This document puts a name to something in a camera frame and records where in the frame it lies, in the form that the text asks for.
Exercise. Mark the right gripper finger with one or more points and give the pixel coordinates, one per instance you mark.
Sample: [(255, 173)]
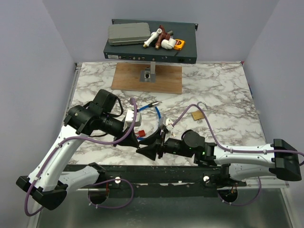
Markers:
[(151, 139), (149, 151)]

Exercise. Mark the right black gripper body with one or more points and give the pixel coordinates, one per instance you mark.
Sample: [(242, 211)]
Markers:
[(161, 145)]

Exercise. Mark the red cable lock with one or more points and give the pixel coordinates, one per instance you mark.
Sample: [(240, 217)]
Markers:
[(140, 134)]

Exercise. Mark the blue cable lock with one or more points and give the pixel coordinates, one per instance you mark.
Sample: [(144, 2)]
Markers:
[(150, 105)]

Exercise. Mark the brass padlock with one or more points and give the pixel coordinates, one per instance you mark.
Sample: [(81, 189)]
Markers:
[(197, 115)]

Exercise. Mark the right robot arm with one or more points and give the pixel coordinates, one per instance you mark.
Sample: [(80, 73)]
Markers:
[(277, 159)]

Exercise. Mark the white elbow pipe fitting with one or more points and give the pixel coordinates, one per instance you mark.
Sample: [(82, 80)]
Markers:
[(168, 44)]

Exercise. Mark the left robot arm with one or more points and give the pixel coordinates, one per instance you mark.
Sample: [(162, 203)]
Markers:
[(93, 122)]

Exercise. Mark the wooden board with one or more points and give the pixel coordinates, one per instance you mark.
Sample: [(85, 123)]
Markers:
[(127, 78)]

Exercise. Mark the yellow tape measure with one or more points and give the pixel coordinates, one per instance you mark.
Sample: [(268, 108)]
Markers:
[(179, 44)]

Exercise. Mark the brown pipe fitting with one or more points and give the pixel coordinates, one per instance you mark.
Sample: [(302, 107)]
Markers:
[(163, 35)]

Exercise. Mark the white straight pipe fitting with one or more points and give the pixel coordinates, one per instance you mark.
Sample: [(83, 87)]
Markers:
[(153, 36)]

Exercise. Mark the grey plastic case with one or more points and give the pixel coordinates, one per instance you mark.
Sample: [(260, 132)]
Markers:
[(128, 33)]

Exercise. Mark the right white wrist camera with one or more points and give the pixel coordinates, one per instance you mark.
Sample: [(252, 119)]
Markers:
[(166, 125)]

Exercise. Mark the black mounting rail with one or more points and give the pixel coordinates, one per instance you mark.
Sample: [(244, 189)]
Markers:
[(172, 181)]

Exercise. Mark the metal stand post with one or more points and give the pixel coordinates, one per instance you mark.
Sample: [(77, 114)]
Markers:
[(148, 75)]

